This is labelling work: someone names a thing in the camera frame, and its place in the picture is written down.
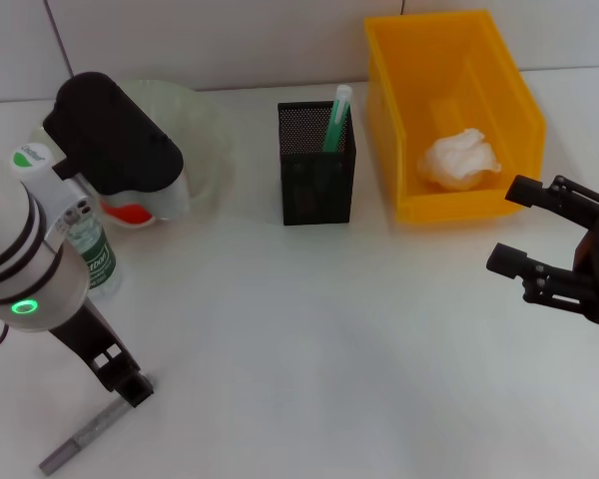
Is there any mint green pen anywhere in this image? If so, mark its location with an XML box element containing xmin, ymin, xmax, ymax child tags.
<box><xmin>321</xmin><ymin>84</ymin><xmax>353</xmax><ymax>154</ymax></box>

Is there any green glass fruit plate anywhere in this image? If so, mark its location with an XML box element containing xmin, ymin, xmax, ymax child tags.
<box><xmin>29</xmin><ymin>79</ymin><xmax>239</xmax><ymax>229</ymax></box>

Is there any grey marker pen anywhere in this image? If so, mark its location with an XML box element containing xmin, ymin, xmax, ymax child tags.
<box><xmin>38</xmin><ymin>377</ymin><xmax>156</xmax><ymax>475</ymax></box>

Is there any black mesh pen holder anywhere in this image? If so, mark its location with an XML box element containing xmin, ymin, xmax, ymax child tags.
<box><xmin>277</xmin><ymin>100</ymin><xmax>356</xmax><ymax>227</ymax></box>

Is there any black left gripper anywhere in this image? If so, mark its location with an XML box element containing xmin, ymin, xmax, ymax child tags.
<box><xmin>48</xmin><ymin>303</ymin><xmax>154</xmax><ymax>409</ymax></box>

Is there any clear green-label water bottle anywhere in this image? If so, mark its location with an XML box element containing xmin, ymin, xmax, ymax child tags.
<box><xmin>8</xmin><ymin>142</ymin><xmax>124</xmax><ymax>300</ymax></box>

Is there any yellow plastic bin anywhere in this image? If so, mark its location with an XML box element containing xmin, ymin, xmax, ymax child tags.
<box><xmin>363</xmin><ymin>8</ymin><xmax>549</xmax><ymax>224</ymax></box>

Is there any red-orange toy orange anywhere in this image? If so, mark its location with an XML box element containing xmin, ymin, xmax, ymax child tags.
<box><xmin>99</xmin><ymin>197</ymin><xmax>156</xmax><ymax>229</ymax></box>

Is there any white paper ball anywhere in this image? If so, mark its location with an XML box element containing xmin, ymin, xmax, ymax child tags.
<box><xmin>416</xmin><ymin>127</ymin><xmax>503</xmax><ymax>192</ymax></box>

